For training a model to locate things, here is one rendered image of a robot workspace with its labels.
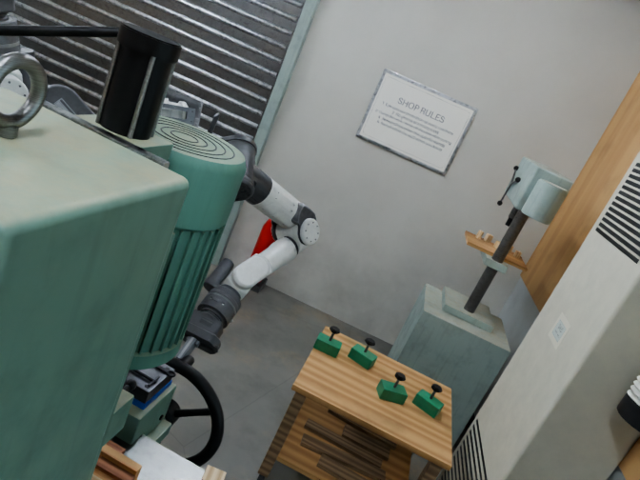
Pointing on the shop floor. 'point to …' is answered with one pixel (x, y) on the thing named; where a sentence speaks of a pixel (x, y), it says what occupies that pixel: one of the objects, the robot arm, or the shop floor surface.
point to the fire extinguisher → (263, 250)
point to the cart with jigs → (361, 416)
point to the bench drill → (436, 313)
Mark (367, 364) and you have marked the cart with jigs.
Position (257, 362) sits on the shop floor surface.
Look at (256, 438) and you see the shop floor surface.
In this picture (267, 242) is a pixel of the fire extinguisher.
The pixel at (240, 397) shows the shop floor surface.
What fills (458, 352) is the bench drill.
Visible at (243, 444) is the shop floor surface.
